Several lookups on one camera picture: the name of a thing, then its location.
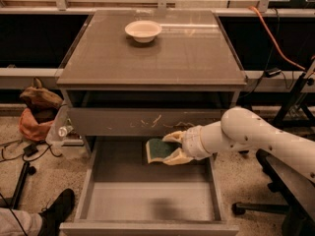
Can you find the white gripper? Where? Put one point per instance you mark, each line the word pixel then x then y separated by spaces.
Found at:
pixel 191 142

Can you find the green and yellow sponge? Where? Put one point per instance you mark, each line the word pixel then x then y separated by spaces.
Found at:
pixel 157 150

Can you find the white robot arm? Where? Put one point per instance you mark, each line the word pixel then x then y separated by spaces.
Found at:
pixel 223 136

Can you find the open grey middle drawer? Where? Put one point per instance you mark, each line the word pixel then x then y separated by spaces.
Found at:
pixel 123 195

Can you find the grey drawer cabinet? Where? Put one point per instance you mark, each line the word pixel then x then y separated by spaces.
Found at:
pixel 189 65

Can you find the scratched grey top drawer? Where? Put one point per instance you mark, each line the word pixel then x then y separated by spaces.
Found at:
pixel 138 122

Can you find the clear plastic bin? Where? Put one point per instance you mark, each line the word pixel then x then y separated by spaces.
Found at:
pixel 63 137

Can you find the white bowl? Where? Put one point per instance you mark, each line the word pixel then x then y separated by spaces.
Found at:
pixel 143 31

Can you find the black table stand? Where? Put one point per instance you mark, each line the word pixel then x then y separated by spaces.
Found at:
pixel 293 112

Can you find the black office chair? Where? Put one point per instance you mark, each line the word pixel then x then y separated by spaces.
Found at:
pixel 298 192

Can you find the black shoe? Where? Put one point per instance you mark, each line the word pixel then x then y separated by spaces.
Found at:
pixel 57 213

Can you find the brown and orange cloth bags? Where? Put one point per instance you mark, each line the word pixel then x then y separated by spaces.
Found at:
pixel 42 107

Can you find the black power adapter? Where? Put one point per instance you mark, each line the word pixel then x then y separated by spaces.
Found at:
pixel 30 150

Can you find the black tripod leg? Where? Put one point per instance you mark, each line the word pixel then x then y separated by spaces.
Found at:
pixel 27 170

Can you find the white trouser leg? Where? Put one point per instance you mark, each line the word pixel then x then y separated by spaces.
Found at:
pixel 19 223

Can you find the black power brick on rail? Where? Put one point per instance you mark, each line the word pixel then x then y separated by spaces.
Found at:
pixel 269 73

